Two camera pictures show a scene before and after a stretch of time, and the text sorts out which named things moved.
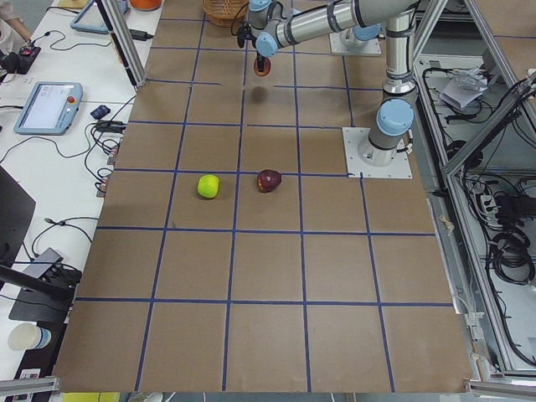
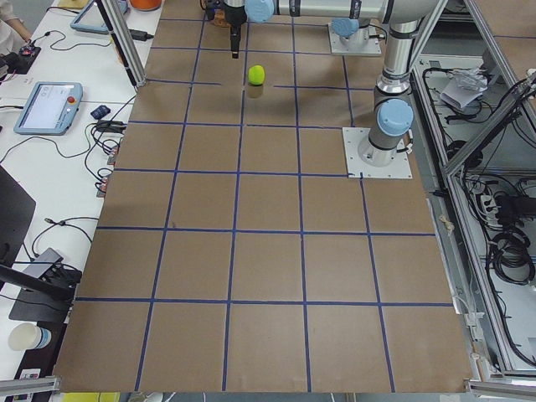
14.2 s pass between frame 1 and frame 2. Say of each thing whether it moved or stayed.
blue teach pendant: stayed
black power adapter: stayed
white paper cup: stayed
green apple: moved
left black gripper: moved
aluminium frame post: stayed
